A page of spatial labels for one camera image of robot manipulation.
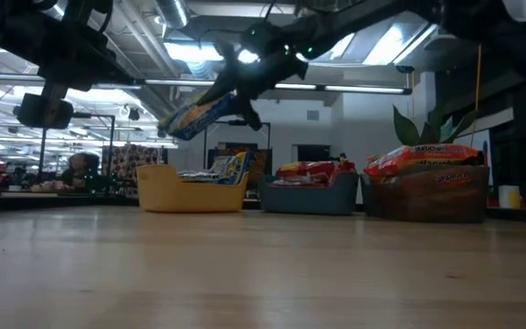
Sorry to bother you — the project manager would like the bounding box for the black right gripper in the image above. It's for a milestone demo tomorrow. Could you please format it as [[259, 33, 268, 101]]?
[[197, 20, 310, 133]]

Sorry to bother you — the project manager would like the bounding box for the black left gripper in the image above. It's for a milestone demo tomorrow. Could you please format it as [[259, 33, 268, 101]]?
[[16, 81, 75, 131]]

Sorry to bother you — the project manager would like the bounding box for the orange Maruchan ramen pack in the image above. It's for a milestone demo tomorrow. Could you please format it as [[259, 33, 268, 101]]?
[[372, 169, 490, 189], [365, 157, 483, 179], [363, 143, 482, 168]]

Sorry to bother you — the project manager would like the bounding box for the person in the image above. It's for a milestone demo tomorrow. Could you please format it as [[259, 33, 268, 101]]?
[[58, 151, 103, 192]]

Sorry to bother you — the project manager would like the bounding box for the black background monitor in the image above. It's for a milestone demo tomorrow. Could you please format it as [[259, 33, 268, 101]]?
[[296, 143, 331, 164]]

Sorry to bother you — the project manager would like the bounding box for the dark patterned panel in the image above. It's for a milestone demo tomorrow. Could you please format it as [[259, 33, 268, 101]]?
[[101, 144, 162, 193]]

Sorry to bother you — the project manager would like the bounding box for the yellow plastic bin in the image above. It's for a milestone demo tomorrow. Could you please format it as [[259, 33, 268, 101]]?
[[134, 163, 250, 215]]

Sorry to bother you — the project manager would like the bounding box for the long ceiling light bar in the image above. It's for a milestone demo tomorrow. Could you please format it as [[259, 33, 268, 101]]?
[[0, 75, 413, 96]]

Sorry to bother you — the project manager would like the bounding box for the grey-blue plastic bin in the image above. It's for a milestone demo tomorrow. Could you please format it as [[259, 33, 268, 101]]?
[[258, 169, 361, 217]]

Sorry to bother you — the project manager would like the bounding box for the green snake plant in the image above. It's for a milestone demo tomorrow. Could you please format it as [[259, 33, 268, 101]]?
[[392, 102, 481, 148]]

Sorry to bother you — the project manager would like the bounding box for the translucent brown plastic bin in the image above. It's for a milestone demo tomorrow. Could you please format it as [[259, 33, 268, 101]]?
[[360, 162, 491, 225]]

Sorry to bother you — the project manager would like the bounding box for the black background rig frame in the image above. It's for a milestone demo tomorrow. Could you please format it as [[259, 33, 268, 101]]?
[[202, 120, 272, 159], [37, 112, 117, 184]]

